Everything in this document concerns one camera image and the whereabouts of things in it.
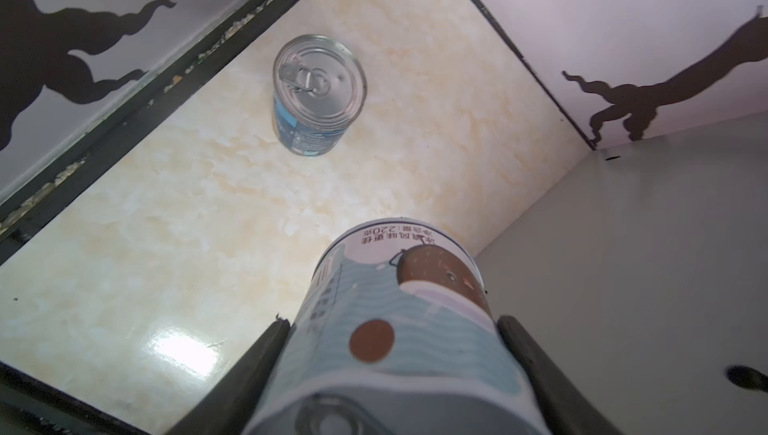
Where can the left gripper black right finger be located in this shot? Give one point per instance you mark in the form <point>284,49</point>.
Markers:
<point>564,408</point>

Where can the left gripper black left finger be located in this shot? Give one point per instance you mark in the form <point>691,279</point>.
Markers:
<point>228,407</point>

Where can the tall blue labelled can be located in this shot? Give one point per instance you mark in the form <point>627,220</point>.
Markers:
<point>319,90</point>

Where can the grey metal cabinet box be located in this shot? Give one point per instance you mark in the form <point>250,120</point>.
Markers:
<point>643,276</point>

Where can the black left floor frame rail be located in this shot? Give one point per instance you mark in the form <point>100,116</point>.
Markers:
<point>36,203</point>

